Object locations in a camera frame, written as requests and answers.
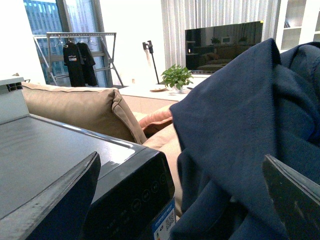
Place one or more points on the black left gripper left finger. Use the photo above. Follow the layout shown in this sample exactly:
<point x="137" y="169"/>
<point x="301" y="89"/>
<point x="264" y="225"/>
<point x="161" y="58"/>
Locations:
<point x="59" y="211"/>

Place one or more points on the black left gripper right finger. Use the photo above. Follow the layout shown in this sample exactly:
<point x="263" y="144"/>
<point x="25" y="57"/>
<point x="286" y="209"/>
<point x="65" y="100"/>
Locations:
<point x="295" y="197"/>

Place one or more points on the dark navy garment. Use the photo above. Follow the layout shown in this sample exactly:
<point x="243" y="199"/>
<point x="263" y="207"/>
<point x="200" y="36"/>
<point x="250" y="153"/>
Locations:
<point x="264" y="102"/>

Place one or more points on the grey front-load washing machine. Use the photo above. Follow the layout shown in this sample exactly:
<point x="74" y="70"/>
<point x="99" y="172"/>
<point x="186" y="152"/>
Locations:
<point x="133" y="187"/>

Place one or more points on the metal clothes drying rack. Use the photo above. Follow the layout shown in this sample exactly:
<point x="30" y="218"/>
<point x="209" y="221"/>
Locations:
<point x="101" y="44"/>

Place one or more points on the blue white energy label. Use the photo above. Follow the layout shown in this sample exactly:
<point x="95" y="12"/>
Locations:
<point x="161" y="228"/>

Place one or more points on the beige sofa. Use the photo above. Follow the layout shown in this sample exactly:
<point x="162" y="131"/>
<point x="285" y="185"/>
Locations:
<point x="103" y="110"/>

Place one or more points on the orange brown cushion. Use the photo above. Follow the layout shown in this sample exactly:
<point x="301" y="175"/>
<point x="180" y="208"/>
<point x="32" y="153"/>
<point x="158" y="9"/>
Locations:
<point x="156" y="121"/>

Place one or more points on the black hanging shirt right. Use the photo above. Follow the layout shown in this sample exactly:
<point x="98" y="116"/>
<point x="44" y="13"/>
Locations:
<point x="87" y="64"/>

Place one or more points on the black hanging shirt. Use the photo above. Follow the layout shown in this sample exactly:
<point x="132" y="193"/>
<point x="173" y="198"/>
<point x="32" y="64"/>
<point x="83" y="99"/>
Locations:
<point x="87" y="64"/>
<point x="73" y="61"/>

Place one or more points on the white tv cabinet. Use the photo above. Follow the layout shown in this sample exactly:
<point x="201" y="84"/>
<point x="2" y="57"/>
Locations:
<point x="141" y="98"/>

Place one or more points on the black hanging shirt left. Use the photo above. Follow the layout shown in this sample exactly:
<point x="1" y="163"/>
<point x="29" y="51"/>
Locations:
<point x="73" y="61"/>

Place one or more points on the small plate on cabinet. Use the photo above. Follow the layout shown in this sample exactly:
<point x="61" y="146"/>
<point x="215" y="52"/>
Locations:
<point x="159" y="89"/>

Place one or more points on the green potted plant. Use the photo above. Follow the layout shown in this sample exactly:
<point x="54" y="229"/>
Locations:
<point x="176" y="77"/>

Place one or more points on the black flat television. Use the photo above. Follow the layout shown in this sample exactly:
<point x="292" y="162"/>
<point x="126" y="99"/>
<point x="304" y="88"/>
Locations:
<point x="208" y="49"/>

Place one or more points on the white bookshelf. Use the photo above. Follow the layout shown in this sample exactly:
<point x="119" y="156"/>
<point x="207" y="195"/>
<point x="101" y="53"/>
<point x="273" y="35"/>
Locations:
<point x="298" y="23"/>

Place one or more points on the black stick vacuum cleaner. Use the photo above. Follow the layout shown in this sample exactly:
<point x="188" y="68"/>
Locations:
<point x="147" y="45"/>

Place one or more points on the white curtain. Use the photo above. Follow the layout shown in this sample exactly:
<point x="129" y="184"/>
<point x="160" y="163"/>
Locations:
<point x="180" y="15"/>

